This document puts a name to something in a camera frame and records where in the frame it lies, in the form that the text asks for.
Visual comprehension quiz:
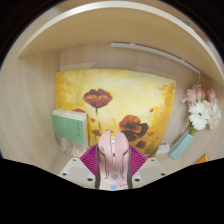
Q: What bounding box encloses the yellow poppy flower painting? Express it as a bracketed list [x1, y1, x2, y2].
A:
[54, 68, 177, 158]

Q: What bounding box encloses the white light bar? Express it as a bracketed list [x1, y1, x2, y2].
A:
[110, 42, 201, 75]

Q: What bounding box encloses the green cover book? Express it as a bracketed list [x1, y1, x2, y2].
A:
[50, 108, 89, 158]

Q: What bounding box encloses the pale teal faceted vase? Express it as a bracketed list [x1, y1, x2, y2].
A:
[169, 128, 198, 161]

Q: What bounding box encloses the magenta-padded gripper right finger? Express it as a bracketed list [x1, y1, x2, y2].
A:
[126, 144, 168, 190]

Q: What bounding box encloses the pink computer mouse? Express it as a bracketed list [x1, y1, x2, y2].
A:
[97, 129, 131, 185]

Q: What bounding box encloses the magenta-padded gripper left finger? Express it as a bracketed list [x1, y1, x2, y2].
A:
[58, 143, 101, 190]

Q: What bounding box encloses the pink and white flower bouquet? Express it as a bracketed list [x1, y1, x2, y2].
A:
[181, 84, 222, 136]

